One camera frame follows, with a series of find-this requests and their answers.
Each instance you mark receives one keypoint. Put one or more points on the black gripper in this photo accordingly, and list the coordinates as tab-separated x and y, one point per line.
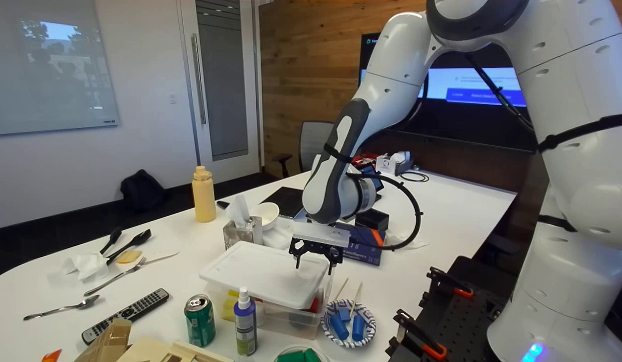
316	248

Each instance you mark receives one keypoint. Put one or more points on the orange red round object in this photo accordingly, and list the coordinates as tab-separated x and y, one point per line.
315	304

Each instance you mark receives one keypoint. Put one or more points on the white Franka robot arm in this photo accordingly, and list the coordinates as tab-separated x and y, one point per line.
579	134

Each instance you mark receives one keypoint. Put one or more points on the clear plastic container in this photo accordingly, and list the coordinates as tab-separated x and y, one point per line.
291	323

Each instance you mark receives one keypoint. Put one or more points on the wooden shape sorter box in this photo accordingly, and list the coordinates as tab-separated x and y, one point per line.
156	350

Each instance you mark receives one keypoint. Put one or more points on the wooden chopstick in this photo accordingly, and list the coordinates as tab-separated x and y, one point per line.
341	290
356	295

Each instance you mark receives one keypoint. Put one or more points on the blue book orange stripe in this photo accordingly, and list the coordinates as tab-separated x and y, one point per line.
363	254

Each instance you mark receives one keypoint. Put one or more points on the white ceramic bowl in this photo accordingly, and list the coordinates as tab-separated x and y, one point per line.
266	213

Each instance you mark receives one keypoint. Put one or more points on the blue cylinder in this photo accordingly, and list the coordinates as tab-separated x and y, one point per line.
356	327
339	327

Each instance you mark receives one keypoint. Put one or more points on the black power adapter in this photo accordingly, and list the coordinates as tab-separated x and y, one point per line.
372	220

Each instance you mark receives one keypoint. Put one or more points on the blue patterned paper plate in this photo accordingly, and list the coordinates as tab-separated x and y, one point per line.
348	342

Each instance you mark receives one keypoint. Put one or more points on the white tissue sheet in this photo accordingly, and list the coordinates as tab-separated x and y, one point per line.
240	209

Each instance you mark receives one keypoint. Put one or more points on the green cylinder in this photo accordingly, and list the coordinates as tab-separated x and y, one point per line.
311	355
291	356

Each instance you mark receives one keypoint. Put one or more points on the white round bowl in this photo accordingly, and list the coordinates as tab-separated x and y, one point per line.
282	350

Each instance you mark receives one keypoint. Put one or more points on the yellow block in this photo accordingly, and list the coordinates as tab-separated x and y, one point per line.
230	306

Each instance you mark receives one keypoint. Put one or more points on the spray bottle blue label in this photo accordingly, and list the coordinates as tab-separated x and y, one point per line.
244	332

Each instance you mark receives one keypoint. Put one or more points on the black office chair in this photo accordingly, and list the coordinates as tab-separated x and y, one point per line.
312	143

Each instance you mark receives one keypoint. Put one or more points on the black orange clamp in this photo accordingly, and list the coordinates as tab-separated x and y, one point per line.
417	335
452	282

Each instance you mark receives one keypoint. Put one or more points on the white desk device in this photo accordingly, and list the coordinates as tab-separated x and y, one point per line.
400	164

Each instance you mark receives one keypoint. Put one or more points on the tan bottle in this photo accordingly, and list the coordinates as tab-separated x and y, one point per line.
203	197

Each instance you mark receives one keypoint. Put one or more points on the green soda can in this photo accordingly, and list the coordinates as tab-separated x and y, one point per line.
199	325

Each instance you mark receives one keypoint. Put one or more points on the black perforated base board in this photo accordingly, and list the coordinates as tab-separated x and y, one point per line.
457	323

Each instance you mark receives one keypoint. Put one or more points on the black spoon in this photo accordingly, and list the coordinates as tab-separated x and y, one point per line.
112	242
131	242

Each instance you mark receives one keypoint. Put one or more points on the wooden spoon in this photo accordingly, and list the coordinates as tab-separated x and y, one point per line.
130	258

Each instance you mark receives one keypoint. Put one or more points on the black backpack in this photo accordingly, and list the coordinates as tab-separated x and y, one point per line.
141	192

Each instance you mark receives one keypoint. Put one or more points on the black remote control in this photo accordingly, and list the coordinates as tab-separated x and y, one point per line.
125	314

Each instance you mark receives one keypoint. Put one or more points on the metal knife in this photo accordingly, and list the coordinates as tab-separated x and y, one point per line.
116	280

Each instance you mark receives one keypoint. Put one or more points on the white door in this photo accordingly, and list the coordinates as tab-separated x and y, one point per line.
221	80

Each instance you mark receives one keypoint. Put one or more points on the wooden block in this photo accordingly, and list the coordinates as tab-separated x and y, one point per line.
110	342

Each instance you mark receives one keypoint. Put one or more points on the silver fork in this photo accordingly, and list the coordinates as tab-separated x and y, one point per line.
81	304

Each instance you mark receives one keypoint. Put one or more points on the small orange piece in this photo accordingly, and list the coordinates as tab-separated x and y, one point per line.
53	356

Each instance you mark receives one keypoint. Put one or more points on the wall television screen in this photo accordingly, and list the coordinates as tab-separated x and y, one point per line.
483	88

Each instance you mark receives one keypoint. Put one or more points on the wall whiteboard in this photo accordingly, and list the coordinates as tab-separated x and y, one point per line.
49	67

